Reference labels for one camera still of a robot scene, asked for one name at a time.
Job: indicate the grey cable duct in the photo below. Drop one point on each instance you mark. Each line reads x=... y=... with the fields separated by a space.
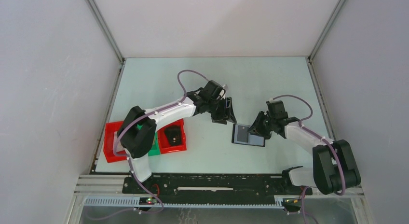
x=127 y=201

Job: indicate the black item in red bin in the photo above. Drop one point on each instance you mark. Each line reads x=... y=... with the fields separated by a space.
x=173 y=136

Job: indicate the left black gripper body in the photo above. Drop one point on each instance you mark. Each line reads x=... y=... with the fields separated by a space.
x=213 y=104

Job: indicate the right red bin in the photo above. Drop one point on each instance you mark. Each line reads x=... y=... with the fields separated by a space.
x=162 y=139

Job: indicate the grey credit card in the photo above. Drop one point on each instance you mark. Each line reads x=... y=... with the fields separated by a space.
x=241 y=134

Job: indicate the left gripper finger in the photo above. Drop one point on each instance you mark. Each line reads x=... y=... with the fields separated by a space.
x=218 y=116
x=229 y=113

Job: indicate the left red bin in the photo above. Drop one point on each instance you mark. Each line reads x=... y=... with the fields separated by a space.
x=109 y=138

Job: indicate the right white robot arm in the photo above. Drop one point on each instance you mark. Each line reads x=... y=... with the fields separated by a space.
x=334 y=167

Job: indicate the red bin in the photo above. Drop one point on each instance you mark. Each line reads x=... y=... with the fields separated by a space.
x=109 y=138
x=162 y=139

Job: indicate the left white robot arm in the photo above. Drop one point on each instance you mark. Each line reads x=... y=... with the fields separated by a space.
x=155 y=118

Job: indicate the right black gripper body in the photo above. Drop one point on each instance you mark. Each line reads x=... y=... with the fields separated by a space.
x=270 y=120

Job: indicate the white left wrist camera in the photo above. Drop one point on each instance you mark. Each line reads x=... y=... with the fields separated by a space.
x=223 y=91

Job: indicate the green bin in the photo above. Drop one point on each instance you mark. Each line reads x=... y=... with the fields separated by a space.
x=155 y=145

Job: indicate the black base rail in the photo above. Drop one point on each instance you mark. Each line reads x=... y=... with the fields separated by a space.
x=231 y=189

